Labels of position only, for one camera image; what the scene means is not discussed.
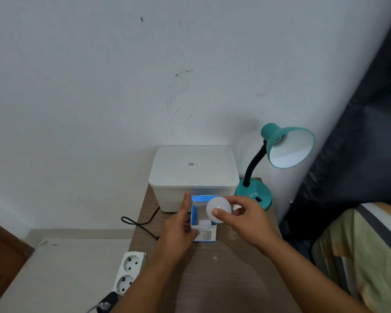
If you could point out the black plug adapter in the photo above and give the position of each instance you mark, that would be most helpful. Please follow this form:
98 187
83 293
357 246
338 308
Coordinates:
108 303

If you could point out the person's right thumb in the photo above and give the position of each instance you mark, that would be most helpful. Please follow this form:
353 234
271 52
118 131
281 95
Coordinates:
223 216

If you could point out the person's right forearm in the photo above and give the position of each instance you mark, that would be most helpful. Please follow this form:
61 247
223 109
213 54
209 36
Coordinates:
308 280

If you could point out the brown wooden door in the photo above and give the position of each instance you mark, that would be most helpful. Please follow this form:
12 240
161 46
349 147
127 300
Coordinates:
3 257

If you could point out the striped green yellow bedding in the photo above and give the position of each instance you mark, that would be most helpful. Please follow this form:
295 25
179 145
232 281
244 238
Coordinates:
368 257

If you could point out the blue white bulb carton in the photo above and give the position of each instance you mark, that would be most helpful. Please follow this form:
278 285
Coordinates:
204 229

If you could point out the person's left thumb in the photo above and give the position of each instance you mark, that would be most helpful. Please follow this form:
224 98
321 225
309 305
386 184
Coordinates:
193 234

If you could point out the white light bulb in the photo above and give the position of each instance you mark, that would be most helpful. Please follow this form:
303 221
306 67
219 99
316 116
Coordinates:
217 206

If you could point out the teal gooseneck desk lamp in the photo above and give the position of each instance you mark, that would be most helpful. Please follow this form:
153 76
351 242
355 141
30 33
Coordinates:
288 148

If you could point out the white lidded plastic storage box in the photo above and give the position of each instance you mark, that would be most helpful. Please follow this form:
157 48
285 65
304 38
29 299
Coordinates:
192 171

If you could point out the dark plastic sheet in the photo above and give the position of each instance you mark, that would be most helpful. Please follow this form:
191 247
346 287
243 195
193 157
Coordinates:
361 143

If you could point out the person's left hand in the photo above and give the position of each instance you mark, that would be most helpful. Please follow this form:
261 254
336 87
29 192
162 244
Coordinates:
174 236

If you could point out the white power strip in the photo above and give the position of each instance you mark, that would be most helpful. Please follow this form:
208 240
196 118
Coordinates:
127 273

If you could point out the person's right hand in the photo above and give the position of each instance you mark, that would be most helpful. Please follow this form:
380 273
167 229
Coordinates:
252 224

